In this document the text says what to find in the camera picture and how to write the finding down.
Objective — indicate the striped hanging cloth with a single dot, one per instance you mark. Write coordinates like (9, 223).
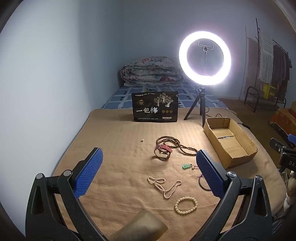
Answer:
(266, 58)

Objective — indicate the blue bangle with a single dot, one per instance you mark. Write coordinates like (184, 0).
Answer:
(200, 184)

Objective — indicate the black tripod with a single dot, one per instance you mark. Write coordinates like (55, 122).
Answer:
(201, 99)

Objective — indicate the orange box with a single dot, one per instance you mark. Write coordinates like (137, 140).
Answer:
(284, 118)

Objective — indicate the dark hanging clothes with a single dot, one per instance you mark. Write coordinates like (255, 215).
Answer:
(281, 64)

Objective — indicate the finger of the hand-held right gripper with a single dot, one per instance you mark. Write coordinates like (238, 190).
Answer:
(278, 144)
(292, 138)

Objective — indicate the black clothes rack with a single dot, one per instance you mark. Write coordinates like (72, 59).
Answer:
(257, 30)

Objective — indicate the cardboard box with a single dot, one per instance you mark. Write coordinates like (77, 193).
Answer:
(238, 160)

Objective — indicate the blue patterned bed sheet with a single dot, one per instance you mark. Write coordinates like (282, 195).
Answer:
(124, 97)

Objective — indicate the folded floral quilt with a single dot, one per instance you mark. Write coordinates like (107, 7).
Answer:
(150, 71)

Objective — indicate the tan blanket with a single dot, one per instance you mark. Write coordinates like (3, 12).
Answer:
(115, 150)

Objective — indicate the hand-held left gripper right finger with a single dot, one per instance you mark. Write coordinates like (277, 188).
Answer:
(209, 171)

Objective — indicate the black printed snack bag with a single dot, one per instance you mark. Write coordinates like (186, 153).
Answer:
(155, 111)

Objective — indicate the phone holder on gooseneck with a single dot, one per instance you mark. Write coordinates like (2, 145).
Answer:
(204, 58)

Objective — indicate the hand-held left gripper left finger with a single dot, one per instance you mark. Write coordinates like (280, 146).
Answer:
(89, 171)

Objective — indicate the yellowish translucent object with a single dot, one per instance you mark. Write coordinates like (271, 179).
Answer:
(141, 227)

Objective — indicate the yellow box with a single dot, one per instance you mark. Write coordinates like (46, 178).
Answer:
(269, 90)

